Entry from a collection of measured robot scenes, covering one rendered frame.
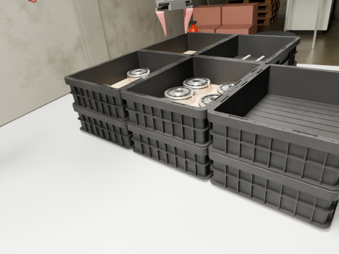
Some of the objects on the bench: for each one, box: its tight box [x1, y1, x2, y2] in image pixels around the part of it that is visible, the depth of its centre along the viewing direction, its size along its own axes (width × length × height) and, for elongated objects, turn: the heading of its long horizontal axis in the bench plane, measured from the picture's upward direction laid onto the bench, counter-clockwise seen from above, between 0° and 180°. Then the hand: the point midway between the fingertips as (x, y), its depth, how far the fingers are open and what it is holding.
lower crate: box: [127, 122, 213, 180], centre depth 93 cm, size 40×30×12 cm
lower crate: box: [72, 105, 135, 149], centre depth 110 cm, size 40×30×12 cm
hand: (175, 32), depth 83 cm, fingers open, 6 cm apart
